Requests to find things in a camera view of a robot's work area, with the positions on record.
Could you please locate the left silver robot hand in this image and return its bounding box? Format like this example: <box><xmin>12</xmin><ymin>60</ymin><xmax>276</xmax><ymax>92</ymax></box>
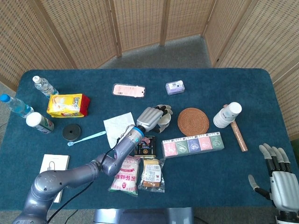
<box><xmin>136</xmin><ymin>104</ymin><xmax>174</xmax><ymax>134</ymax></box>

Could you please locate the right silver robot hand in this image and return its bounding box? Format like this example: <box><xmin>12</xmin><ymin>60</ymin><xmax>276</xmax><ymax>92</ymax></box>
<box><xmin>248</xmin><ymin>143</ymin><xmax>299</xmax><ymax>213</ymax></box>

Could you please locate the white paper cup blue flower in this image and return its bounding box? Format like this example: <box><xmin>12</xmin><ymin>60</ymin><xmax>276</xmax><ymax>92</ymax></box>
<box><xmin>159</xmin><ymin>113</ymin><xmax>173</xmax><ymax>132</ymax></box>

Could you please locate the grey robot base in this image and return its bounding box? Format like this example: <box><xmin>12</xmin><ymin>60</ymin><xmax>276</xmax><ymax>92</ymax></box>
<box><xmin>93</xmin><ymin>207</ymin><xmax>194</xmax><ymax>224</ymax></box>

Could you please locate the brown round woven coaster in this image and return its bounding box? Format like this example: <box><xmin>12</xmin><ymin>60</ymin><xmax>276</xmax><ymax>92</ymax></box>
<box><xmin>177</xmin><ymin>107</ymin><xmax>210</xmax><ymax>137</ymax></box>

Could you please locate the black round disc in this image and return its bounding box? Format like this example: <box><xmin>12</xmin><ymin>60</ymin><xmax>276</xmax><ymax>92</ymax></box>
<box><xmin>62</xmin><ymin>123</ymin><xmax>82</xmax><ymax>141</ymax></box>

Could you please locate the black luncheon meat can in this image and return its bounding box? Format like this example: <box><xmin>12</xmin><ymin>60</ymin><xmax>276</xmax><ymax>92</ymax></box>
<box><xmin>134</xmin><ymin>135</ymin><xmax>157</xmax><ymax>159</ymax></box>

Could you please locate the pink card in clear pack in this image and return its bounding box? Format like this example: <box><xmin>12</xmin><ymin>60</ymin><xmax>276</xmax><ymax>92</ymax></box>
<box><xmin>112</xmin><ymin>83</ymin><xmax>146</xmax><ymax>98</ymax></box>

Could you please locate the white paper napkin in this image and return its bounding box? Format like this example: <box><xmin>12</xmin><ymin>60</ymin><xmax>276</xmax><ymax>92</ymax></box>
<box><xmin>103</xmin><ymin>112</ymin><xmax>136</xmax><ymax>149</ymax></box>

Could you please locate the purple item in clear case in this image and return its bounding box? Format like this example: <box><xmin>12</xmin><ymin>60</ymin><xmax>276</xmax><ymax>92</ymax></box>
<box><xmin>165</xmin><ymin>80</ymin><xmax>186</xmax><ymax>96</ymax></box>

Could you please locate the multicolour tissue pack bundle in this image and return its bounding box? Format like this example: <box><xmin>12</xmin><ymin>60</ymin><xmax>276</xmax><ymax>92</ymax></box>
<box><xmin>161</xmin><ymin>131</ymin><xmax>225</xmax><ymax>159</ymax></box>

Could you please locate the clear bag with brown cake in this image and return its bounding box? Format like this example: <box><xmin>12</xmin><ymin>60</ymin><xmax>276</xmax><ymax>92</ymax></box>
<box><xmin>137</xmin><ymin>158</ymin><xmax>165</xmax><ymax>193</ymax></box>

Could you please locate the light blue toothbrush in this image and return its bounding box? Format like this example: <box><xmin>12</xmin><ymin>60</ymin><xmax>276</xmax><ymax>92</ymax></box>
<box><xmin>67</xmin><ymin>131</ymin><xmax>107</xmax><ymax>147</ymax></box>

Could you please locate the long brown box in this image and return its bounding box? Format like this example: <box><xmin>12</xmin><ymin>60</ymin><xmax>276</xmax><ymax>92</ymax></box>
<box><xmin>223</xmin><ymin>104</ymin><xmax>249</xmax><ymax>153</ymax></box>

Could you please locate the white sugar bag pink print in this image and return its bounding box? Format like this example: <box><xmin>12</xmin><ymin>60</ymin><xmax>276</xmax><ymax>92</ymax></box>
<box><xmin>108</xmin><ymin>155</ymin><xmax>141</xmax><ymax>198</ymax></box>

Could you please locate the stack of white paper cups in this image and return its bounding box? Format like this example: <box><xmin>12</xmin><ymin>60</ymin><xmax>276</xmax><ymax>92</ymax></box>
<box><xmin>213</xmin><ymin>102</ymin><xmax>242</xmax><ymax>129</ymax></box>

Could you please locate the yellow red biscuit bag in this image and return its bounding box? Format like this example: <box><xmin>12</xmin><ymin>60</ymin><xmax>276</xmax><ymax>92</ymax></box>
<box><xmin>46</xmin><ymin>93</ymin><xmax>91</xmax><ymax>118</ymax></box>

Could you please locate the white USB hub box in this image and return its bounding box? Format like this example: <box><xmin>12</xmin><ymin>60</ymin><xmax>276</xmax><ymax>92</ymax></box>
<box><xmin>39</xmin><ymin>154</ymin><xmax>70</xmax><ymax>203</ymax></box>

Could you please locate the clear water bottle white cap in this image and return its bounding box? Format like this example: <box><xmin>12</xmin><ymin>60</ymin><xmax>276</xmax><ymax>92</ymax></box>
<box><xmin>32</xmin><ymin>75</ymin><xmax>59</xmax><ymax>98</ymax></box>

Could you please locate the white capped bottle green label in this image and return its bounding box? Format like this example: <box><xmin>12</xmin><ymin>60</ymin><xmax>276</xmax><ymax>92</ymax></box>
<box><xmin>26</xmin><ymin>112</ymin><xmax>55</xmax><ymax>134</ymax></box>

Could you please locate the wicker folding screen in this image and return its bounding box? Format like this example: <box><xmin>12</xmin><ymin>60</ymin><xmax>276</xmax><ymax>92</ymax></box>
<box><xmin>0</xmin><ymin>0</ymin><xmax>299</xmax><ymax>141</ymax></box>

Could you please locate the clear bottle blue cap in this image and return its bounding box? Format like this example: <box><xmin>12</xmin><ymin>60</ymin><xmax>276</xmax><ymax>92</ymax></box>
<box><xmin>0</xmin><ymin>94</ymin><xmax>35</xmax><ymax>119</ymax></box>

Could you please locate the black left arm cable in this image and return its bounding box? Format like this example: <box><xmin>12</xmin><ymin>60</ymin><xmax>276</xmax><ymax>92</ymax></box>
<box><xmin>46</xmin><ymin>125</ymin><xmax>132</xmax><ymax>224</ymax></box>

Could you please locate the black floor cable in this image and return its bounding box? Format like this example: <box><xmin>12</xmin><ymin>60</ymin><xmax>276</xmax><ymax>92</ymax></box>
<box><xmin>64</xmin><ymin>209</ymin><xmax>79</xmax><ymax>224</ymax></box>

